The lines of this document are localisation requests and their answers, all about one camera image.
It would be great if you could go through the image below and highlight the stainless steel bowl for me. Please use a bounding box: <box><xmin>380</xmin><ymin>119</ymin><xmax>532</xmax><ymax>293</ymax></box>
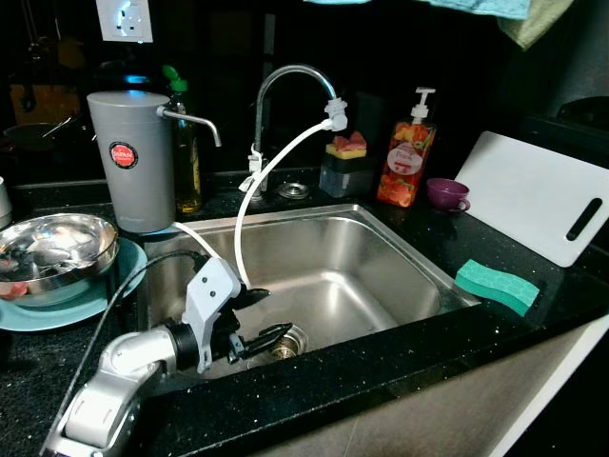
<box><xmin>0</xmin><ymin>213</ymin><xmax>121</xmax><ymax>299</ymax></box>

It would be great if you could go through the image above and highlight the metal sink drain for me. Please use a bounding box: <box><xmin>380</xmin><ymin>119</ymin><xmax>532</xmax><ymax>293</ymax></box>
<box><xmin>269</xmin><ymin>326</ymin><xmax>308</xmax><ymax>362</ymax></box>

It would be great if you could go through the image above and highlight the stainless steel sink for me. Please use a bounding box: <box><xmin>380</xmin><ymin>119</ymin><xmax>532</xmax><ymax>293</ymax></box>
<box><xmin>143</xmin><ymin>202</ymin><xmax>482</xmax><ymax>384</ymax></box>

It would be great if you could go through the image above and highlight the green-capped oil bottle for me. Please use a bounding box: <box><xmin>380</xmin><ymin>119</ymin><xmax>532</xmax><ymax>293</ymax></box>
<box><xmin>161</xmin><ymin>65</ymin><xmax>204</xmax><ymax>215</ymax></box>

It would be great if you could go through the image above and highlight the teal plate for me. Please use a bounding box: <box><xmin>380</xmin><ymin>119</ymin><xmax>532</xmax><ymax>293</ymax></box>
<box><xmin>0</xmin><ymin>238</ymin><xmax>149</xmax><ymax>333</ymax></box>

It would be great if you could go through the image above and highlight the grey water filter canister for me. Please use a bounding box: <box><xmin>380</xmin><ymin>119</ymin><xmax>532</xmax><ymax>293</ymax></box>
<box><xmin>87</xmin><ymin>90</ymin><xmax>223</xmax><ymax>235</ymax></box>

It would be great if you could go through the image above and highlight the red and yellow sponge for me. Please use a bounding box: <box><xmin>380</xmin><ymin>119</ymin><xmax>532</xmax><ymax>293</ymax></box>
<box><xmin>320</xmin><ymin>131</ymin><xmax>370</xmax><ymax>199</ymax></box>

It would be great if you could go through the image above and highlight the orange soap pump bottle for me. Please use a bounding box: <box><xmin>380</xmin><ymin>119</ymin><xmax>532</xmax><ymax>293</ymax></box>
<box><xmin>376</xmin><ymin>88</ymin><xmax>440</xmax><ymax>209</ymax></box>

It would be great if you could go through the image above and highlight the purple cup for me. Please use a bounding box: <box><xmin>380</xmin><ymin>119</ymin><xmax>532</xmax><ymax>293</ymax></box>
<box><xmin>425</xmin><ymin>178</ymin><xmax>472</xmax><ymax>213</ymax></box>

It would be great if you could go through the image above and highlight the green sponge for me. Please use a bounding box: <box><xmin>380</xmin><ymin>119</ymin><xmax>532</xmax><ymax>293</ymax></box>
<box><xmin>453</xmin><ymin>259</ymin><xmax>541</xmax><ymax>319</ymax></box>

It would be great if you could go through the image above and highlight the dark bowl with utensil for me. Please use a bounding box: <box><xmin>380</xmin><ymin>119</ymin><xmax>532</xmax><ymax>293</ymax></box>
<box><xmin>3</xmin><ymin>116</ymin><xmax>79</xmax><ymax>159</ymax></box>

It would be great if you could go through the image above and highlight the white cutting board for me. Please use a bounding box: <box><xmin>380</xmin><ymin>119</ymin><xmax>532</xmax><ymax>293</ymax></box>
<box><xmin>454</xmin><ymin>130</ymin><xmax>609</xmax><ymax>268</ymax></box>

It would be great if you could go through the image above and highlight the teal hanging towel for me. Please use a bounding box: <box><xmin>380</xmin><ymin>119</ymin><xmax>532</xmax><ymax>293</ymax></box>
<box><xmin>304</xmin><ymin>0</ymin><xmax>526</xmax><ymax>22</ymax></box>

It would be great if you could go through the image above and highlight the yellow-green hanging cloth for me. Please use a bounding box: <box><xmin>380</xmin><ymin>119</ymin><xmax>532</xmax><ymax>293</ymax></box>
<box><xmin>497</xmin><ymin>0</ymin><xmax>575</xmax><ymax>50</ymax></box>

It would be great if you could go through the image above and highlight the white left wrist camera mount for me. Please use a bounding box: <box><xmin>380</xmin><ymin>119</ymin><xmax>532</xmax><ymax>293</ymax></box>
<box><xmin>182</xmin><ymin>256</ymin><xmax>245</xmax><ymax>373</ymax></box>

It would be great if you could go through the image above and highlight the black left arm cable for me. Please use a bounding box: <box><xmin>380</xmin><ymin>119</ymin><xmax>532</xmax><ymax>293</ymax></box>
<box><xmin>70</xmin><ymin>249</ymin><xmax>206</xmax><ymax>425</ymax></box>

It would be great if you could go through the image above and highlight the white faucet hose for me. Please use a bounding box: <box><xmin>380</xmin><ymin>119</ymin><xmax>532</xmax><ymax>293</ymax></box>
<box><xmin>176</xmin><ymin>99</ymin><xmax>349</xmax><ymax>288</ymax></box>

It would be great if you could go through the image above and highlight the white wall socket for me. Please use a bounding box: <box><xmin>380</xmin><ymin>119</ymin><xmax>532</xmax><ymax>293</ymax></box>
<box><xmin>96</xmin><ymin>0</ymin><xmax>154</xmax><ymax>44</ymax></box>

